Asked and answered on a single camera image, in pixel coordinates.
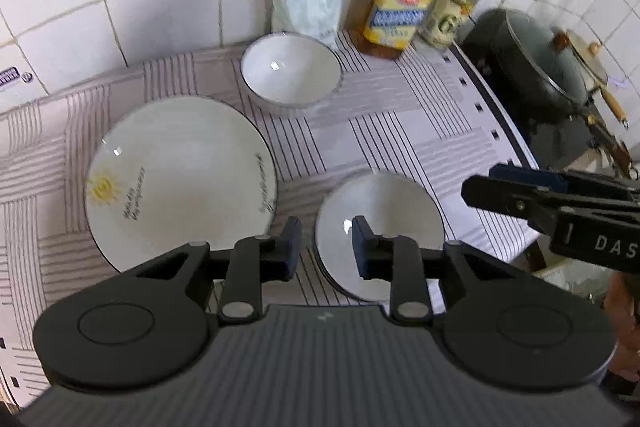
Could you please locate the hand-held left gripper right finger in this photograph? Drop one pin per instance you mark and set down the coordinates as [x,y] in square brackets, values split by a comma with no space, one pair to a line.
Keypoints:
[360,247]

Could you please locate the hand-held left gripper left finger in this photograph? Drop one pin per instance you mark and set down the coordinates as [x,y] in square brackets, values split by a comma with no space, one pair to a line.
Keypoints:
[290,252]

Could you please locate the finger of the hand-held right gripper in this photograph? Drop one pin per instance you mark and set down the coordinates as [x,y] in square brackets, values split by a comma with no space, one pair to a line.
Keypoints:
[505,199]
[530,178]

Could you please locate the small white ribbed bowl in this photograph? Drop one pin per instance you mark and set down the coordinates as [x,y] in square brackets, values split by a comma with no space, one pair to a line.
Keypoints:
[390,207]

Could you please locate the white sun print plate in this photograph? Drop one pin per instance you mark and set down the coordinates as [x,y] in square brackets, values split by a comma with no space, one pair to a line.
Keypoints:
[185,177]

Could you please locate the person's right hand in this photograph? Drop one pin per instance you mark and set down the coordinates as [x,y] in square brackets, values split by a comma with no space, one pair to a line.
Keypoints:
[627,317]

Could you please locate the black wok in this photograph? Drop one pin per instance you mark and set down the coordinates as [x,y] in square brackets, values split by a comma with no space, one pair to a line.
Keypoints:
[505,67]

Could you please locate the dark glass wok lid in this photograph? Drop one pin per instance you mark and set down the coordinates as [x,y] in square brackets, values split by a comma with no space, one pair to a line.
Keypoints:
[550,57]

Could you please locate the pink striped table cloth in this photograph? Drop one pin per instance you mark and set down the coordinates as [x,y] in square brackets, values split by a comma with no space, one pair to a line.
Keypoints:
[400,127]

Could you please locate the small lid with wooden knob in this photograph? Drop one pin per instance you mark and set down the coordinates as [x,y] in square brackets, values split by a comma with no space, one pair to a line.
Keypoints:
[590,57]

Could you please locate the large white ribbed bowl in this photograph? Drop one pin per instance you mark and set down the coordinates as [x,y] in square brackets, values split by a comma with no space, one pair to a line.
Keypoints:
[290,67]

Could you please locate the white salt bag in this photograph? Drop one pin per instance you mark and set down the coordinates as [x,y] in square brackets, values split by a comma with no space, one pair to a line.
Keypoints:
[305,2]

